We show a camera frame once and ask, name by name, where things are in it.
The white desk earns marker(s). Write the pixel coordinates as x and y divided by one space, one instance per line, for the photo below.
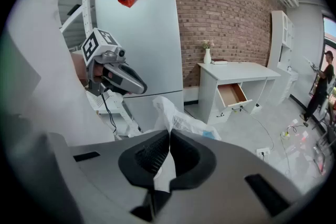
236 70

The pink flower bunch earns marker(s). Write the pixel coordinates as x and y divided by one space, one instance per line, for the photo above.
208 44

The white wooden drawer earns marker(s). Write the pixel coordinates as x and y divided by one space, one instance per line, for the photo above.
232 94

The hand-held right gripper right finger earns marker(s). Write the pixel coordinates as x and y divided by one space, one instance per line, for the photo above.
223 178

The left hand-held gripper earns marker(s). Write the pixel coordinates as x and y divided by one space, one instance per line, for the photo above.
94 44

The person's white shirt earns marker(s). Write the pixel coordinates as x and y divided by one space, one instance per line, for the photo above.
52 73

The small item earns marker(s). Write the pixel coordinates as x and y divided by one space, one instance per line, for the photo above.
181 120

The grey refrigerator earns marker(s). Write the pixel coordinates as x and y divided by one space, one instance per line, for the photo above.
147 47

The white vase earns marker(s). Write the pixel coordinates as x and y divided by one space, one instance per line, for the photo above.
207 57

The yellow white power strip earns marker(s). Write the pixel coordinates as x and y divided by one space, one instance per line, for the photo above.
284 134

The person's left forearm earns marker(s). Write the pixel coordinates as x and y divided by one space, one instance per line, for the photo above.
78 68

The white book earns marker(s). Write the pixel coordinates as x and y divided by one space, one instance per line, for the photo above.
219 62

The tall white cabinet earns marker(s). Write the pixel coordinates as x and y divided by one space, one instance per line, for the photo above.
279 42

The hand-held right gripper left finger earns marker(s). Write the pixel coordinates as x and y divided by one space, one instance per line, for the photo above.
105 178

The person's left hand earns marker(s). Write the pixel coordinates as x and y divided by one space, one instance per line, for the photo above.
99 73

